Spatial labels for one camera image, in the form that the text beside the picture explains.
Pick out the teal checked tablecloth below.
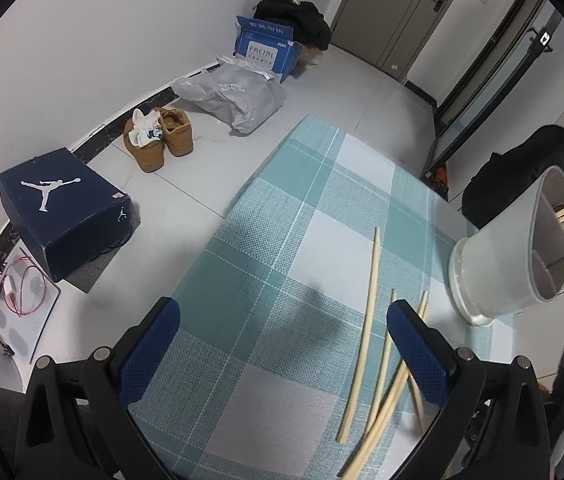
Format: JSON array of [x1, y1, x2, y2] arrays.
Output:
[[127, 114, 517, 480]]

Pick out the grey door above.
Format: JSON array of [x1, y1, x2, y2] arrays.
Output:
[[332, 0, 462, 83]]

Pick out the dark blue shoe box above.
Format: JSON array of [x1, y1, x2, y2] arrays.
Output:
[[0, 147, 134, 282]]

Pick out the white utensil holder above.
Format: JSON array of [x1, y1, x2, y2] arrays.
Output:
[[449, 165, 564, 328]]

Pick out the red wires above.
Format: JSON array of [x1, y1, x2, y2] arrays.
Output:
[[4, 256, 57, 317]]

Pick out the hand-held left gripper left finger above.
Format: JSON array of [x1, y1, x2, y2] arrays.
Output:
[[14, 297, 183, 480]]

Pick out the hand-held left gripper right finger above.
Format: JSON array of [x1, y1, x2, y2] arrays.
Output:
[[387, 299, 550, 480]]

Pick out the black glass door latch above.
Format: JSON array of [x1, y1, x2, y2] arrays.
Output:
[[529, 30, 555, 53]]

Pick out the white socks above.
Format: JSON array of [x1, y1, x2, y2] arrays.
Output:
[[129, 109, 163, 148]]

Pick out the grey plastic bag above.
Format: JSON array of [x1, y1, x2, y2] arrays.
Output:
[[171, 55, 287, 135]]

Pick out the black clothes pile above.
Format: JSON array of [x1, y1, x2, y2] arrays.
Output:
[[253, 0, 331, 51]]

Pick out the blue cardboard box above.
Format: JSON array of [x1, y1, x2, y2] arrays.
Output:
[[234, 16, 303, 83]]

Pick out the black jacket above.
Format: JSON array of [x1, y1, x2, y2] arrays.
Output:
[[462, 125, 564, 231]]

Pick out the black framed glass door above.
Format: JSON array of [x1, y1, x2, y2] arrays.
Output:
[[424, 0, 562, 186]]

